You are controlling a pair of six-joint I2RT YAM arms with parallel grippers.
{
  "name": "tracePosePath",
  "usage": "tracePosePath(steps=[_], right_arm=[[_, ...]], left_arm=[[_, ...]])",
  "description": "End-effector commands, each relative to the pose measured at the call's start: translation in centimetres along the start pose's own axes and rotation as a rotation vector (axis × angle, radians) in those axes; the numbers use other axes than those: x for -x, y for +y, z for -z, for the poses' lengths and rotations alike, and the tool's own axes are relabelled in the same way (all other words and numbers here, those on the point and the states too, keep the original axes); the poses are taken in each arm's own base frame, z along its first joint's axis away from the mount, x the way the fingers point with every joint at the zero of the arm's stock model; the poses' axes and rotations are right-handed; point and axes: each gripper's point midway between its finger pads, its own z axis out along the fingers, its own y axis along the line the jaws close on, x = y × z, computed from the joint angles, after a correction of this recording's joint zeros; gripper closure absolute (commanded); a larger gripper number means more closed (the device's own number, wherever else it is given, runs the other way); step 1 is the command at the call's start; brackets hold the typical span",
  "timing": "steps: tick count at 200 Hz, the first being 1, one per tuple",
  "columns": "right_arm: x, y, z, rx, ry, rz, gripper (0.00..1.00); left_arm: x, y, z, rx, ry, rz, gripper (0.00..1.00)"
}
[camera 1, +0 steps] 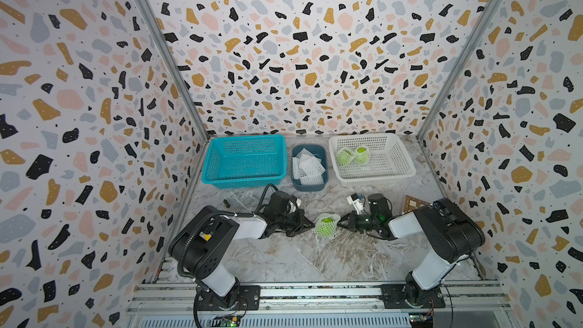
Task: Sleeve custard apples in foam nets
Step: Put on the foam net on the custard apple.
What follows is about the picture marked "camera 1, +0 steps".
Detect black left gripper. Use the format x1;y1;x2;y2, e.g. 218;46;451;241
275;209;317;237

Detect white foam net sleeve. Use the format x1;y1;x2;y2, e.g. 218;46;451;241
336;146;356;168
314;213;341;238
353;145;372;166

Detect green custard apple dark spots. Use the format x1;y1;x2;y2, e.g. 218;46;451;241
316;217;336;238

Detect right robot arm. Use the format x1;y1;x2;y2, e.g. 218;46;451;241
337;194;485;308

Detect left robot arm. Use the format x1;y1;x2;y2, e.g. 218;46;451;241
168;184;315;309

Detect white foam nets pile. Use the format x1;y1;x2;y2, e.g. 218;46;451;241
291;147;326;187

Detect wooden chessboard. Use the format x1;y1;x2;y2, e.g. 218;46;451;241
403;195;430;214

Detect dark blue net bin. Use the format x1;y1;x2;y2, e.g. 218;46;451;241
291;144;329;192

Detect white plastic basket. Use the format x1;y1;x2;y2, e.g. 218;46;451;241
329;134;416;187

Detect teal plastic basket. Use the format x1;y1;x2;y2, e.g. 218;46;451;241
201;135;288;189

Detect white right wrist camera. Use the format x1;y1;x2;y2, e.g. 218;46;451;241
347;193;366;215

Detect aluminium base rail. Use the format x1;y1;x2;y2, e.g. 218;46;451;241
123;281;519;327

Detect aluminium corner post left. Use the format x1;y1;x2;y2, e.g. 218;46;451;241
135;0;210;143

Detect aluminium corner post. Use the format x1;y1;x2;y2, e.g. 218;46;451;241
135;0;210;143
416;0;503;144

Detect aluminium corner post right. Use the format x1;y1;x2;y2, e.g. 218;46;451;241
416;0;503;144

